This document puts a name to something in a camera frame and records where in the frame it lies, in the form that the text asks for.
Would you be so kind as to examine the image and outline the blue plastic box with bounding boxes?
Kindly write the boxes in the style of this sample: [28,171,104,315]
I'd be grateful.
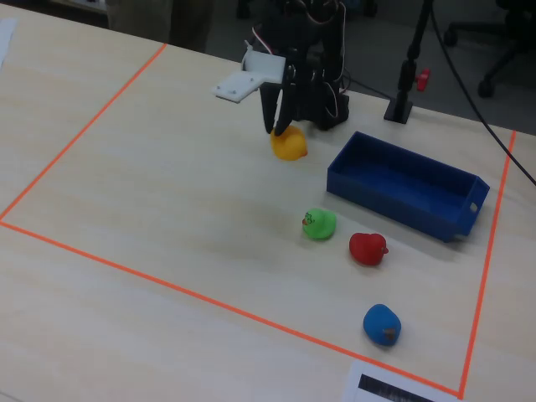
[326,131,491,244]

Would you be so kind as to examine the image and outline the yellow rubber duck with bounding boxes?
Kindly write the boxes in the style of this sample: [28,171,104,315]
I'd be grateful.
[270,124,309,162]

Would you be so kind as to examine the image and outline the long black cable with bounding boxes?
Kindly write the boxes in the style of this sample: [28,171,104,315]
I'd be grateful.
[430,0,536,187]

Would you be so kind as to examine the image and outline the plain white paper sheet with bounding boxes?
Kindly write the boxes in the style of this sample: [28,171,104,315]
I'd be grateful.
[0,18,18,69]

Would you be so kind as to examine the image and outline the orange tape strip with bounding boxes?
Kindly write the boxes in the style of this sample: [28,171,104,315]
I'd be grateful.
[0,219,464,399]
[458,129,518,399]
[0,42,168,223]

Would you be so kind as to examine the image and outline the robot arm servo wires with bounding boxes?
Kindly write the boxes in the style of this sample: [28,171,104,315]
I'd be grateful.
[244,0,351,121]

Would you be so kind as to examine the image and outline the red rubber duck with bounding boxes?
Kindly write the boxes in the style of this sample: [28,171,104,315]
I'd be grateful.
[348,232,390,267]

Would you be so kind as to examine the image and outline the black camera stand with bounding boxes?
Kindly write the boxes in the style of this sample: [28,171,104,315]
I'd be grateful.
[384,0,436,124]

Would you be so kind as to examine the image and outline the green rubber duck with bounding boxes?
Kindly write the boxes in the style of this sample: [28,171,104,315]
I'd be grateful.
[301,208,338,241]

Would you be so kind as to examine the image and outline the black office chair base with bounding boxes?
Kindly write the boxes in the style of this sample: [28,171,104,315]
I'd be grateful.
[235,0,378,21]

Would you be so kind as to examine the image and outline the paper sheet with black print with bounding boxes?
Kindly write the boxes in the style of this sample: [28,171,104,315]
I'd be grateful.
[341,359,461,402]

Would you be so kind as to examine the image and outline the black office chair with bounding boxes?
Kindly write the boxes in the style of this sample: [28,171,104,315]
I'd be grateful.
[442,0,536,100]

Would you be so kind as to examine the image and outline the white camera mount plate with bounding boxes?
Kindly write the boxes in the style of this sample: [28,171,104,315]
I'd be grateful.
[210,46,287,104]

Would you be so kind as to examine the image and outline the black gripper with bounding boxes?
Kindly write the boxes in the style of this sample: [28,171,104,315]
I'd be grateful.
[255,16,327,137]

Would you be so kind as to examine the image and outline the blue rubber duck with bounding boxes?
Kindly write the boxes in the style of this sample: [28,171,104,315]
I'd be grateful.
[362,303,403,348]

